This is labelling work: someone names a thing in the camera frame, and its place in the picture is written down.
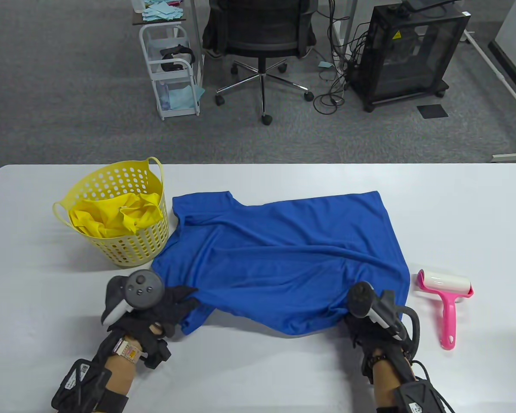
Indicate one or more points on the grey hand controller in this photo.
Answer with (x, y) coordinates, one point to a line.
(361, 299)
(142, 288)

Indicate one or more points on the light blue paper scrap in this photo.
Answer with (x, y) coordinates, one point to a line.
(325, 65)

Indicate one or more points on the yellow perforated plastic basket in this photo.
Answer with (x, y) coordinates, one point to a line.
(133, 249)

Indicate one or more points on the person's left forearm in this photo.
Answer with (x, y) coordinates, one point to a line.
(122, 374)

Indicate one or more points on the person's right hand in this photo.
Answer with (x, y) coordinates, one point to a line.
(363, 333)

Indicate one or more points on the black equipment cabinet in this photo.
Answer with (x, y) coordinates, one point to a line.
(413, 60)

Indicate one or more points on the pink lint roller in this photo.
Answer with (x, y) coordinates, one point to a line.
(449, 309)

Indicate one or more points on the person's left hand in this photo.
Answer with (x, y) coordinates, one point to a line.
(172, 307)

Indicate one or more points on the light blue cloth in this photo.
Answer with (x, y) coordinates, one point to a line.
(182, 98)

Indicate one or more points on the black floor plate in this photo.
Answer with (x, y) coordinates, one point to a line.
(432, 111)

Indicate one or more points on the white rolling cart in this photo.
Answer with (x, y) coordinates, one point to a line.
(144, 47)

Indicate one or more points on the black headset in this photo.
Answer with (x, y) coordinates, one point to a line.
(176, 56)

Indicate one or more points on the grey right hand controller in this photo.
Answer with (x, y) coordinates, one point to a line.
(361, 299)

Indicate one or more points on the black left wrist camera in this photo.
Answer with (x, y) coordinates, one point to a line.
(77, 387)

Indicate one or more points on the black office chair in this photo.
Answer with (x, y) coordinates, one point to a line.
(262, 26)

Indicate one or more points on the blue t-shirt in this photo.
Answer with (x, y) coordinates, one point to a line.
(284, 258)

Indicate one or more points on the person's right forearm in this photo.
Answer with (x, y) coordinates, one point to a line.
(385, 383)

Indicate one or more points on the yellow t-shirt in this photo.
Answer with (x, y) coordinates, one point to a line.
(112, 215)

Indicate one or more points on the white desk base frame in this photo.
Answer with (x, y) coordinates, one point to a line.
(499, 73)

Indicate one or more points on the white desk leg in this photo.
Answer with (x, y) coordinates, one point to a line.
(348, 26)

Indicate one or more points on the grey left hand controller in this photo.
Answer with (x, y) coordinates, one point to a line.
(142, 288)

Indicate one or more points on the pile of light blue cloths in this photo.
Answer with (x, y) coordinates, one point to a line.
(163, 12)

